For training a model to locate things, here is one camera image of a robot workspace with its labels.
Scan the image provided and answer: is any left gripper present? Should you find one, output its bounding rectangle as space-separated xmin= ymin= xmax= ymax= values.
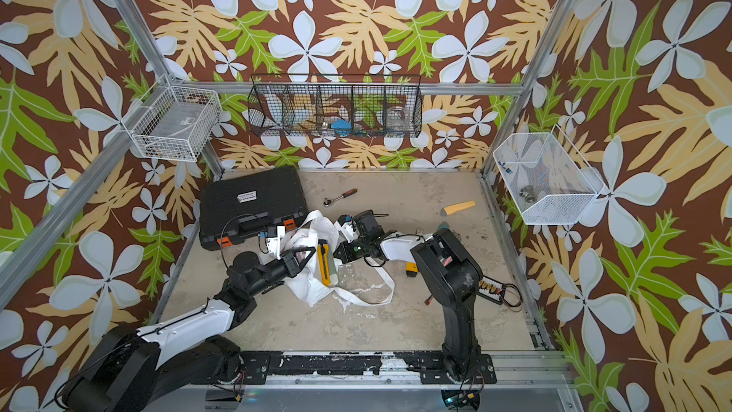
xmin=247 ymin=244 xmax=315 ymax=299

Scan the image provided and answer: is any yellow black slim knife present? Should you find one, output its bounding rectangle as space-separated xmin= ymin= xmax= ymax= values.
xmin=318 ymin=240 xmax=333 ymax=287

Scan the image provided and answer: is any white tote bag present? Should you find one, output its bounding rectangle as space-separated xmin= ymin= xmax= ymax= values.
xmin=278 ymin=210 xmax=396 ymax=307

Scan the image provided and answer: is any yellow wide utility knife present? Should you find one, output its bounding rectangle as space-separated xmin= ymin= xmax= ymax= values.
xmin=405 ymin=262 xmax=419 ymax=278

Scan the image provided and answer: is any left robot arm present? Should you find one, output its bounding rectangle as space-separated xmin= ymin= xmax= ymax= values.
xmin=55 ymin=247 xmax=318 ymax=411

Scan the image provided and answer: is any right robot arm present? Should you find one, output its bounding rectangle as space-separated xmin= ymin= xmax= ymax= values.
xmin=335 ymin=228 xmax=483 ymax=381

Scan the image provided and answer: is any black tool case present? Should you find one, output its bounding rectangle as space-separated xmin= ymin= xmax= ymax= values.
xmin=199 ymin=166 xmax=310 ymax=251

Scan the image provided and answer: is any blue object in basket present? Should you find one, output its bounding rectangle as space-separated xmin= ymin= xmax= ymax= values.
xmin=330 ymin=119 xmax=353 ymax=135

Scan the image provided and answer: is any white mesh hexagonal basket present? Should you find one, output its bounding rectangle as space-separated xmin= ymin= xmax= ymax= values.
xmin=493 ymin=126 xmax=605 ymax=225

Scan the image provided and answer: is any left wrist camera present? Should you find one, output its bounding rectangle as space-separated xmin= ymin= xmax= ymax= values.
xmin=258 ymin=225 xmax=286 ymax=259

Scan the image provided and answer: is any metal base rail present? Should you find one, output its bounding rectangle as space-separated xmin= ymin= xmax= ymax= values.
xmin=154 ymin=351 xmax=574 ymax=391

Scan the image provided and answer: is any black wire basket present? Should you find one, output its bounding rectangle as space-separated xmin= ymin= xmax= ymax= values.
xmin=244 ymin=74 xmax=424 ymax=137

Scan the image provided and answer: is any white wire basket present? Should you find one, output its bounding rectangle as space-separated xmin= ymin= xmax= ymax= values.
xmin=126 ymin=76 xmax=222 ymax=162

